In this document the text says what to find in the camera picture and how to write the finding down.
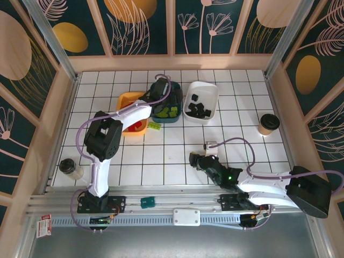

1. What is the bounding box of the teal plastic container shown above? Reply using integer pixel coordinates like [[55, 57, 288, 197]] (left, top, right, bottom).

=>
[[149, 80, 184, 124]]

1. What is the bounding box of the white plastic container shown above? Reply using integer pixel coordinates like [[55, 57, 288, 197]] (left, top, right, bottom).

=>
[[183, 81, 220, 126]]

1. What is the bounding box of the orange plastic container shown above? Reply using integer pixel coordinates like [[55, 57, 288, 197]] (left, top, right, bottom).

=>
[[117, 92, 149, 138]]

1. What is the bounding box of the white plastic cover box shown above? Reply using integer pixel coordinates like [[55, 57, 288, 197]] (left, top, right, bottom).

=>
[[173, 208, 202, 226]]

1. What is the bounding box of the teal plastic block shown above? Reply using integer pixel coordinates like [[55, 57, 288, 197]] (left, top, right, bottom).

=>
[[140, 197, 156, 209]]

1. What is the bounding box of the paper coffee cup black lid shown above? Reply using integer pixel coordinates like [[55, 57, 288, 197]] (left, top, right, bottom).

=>
[[257, 113, 281, 138]]

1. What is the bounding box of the small bottle black cap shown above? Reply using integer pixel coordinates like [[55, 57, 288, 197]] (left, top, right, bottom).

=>
[[59, 158, 84, 181]]

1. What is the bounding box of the red white cardboard box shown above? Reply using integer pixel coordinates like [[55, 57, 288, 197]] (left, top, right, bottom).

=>
[[36, 213, 53, 239]]

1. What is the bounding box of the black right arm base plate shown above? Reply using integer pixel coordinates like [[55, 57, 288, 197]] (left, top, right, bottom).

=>
[[220, 193, 242, 212]]

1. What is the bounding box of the aluminium mounting rail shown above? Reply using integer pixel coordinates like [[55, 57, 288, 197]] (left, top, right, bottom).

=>
[[26, 188, 317, 216]]

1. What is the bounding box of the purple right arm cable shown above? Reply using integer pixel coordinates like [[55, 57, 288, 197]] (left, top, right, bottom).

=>
[[211, 137, 344, 232]]

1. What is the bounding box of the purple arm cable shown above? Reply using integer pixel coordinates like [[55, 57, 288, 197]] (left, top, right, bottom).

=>
[[70, 73, 173, 232], [211, 137, 344, 232]]

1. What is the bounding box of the grey slotted cable duct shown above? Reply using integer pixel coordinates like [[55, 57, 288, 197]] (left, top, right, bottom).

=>
[[51, 214, 242, 227]]

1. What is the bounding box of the aluminium side rail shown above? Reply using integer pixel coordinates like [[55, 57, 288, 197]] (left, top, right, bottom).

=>
[[41, 76, 81, 194], [264, 75, 300, 178]]

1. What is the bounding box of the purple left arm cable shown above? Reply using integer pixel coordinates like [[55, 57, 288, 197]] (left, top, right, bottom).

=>
[[70, 73, 173, 232]]

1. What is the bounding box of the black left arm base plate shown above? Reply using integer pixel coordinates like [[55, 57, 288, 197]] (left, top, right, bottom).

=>
[[77, 196, 127, 213]]

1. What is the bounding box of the aluminium corner post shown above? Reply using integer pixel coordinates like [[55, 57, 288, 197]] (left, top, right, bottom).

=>
[[23, 0, 80, 81], [264, 0, 310, 78]]

